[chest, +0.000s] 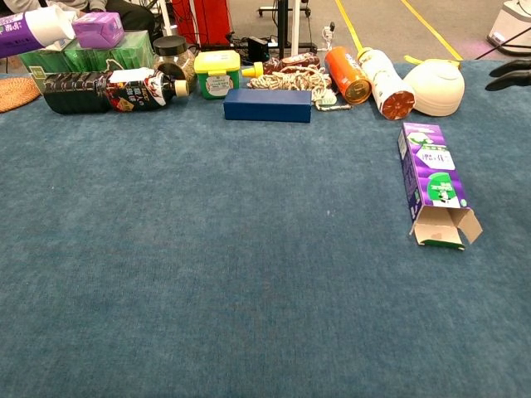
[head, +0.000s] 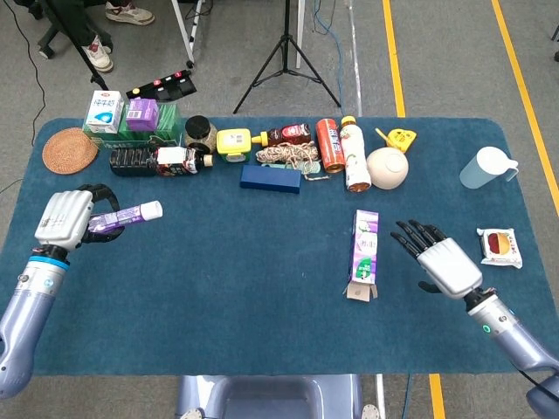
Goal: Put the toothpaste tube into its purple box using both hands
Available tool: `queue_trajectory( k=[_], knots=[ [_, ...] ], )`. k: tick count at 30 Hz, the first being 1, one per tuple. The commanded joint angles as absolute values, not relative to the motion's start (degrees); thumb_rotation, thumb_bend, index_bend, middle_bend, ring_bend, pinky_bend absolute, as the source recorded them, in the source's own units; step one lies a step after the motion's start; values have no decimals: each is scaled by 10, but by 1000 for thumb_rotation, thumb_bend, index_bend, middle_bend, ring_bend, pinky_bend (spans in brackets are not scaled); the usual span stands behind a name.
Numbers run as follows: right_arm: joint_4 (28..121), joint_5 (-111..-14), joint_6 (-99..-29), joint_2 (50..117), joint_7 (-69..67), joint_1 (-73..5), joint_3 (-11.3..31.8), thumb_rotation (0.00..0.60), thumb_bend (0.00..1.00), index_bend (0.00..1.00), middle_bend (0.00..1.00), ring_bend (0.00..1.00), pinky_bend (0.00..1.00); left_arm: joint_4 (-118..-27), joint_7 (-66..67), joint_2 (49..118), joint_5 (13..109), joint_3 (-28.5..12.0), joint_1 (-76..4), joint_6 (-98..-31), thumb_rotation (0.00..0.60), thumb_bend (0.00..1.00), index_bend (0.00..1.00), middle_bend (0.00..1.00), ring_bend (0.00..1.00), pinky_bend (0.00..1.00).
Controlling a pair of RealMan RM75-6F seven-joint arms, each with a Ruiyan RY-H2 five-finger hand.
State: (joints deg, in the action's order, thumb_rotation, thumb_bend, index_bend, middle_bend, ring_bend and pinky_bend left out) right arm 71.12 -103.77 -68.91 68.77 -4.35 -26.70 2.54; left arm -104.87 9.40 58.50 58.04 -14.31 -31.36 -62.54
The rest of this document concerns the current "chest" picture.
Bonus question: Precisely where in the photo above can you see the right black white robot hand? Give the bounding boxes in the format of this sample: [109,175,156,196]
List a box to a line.
[485,58,531,92]

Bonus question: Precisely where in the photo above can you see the purple toothpaste carton box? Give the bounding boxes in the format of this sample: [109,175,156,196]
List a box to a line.
[397,122,485,252]

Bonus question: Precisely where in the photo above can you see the purple white toothpaste tube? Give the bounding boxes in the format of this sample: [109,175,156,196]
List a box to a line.
[0,5,78,60]

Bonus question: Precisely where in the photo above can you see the dark blue rectangular box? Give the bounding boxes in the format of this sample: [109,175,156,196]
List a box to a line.
[222,87,313,124]

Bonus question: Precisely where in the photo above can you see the black power adapter box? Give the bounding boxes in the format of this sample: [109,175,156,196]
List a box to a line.
[246,36,270,63]

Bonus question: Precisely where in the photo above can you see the small purple box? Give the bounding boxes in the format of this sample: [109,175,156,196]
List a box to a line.
[71,11,126,50]

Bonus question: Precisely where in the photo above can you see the green package stack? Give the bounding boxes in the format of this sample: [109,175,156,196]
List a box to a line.
[16,29,155,95]

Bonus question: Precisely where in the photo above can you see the black slanted rod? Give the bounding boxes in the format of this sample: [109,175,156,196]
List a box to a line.
[475,32,531,60]

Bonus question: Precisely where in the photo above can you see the white machine housing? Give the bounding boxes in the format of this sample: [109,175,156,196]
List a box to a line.
[486,0,531,56]

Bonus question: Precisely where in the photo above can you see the beige bowl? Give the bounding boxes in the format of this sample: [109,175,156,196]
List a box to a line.
[402,58,465,118]

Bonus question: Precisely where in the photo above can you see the white drink bottle yellow cap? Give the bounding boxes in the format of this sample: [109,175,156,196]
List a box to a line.
[356,47,416,121]

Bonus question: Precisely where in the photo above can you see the black wheeled cart base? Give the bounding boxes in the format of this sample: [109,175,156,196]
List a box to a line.
[257,4,312,18]

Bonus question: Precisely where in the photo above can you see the white upright pole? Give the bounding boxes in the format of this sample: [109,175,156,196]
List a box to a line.
[290,0,303,57]

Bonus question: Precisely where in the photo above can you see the brown sauce bottle yellow cap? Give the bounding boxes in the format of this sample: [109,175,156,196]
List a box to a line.
[241,52,322,79]

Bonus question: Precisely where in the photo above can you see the black tripod stand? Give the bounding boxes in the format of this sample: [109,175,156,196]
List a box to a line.
[271,0,319,60]

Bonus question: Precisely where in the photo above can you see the yellow green lidded container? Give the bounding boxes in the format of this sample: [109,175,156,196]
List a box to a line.
[193,50,241,100]

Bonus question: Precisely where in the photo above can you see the red cabinet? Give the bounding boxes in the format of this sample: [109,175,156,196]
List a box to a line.
[170,0,231,47]

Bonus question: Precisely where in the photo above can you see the glass jar black lid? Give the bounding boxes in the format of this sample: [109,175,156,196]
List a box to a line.
[152,35,197,92]

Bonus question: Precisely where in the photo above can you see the blue table cloth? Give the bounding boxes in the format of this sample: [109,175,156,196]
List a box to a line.
[0,60,531,398]

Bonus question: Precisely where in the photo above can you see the seated person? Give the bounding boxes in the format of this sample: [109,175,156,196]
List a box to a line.
[0,0,155,42]

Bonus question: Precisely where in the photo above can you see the dark tea drink bottle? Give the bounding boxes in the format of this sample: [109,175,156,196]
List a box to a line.
[42,67,191,115]

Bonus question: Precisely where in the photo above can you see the round woven rattan coaster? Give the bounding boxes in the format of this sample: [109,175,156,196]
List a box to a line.
[0,76,42,114]

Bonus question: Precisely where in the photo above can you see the coiled rope bundle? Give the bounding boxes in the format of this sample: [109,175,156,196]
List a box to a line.
[247,65,353,112]

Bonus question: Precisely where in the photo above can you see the white wheeled stand frame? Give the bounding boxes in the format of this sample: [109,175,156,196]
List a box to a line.
[159,0,178,37]

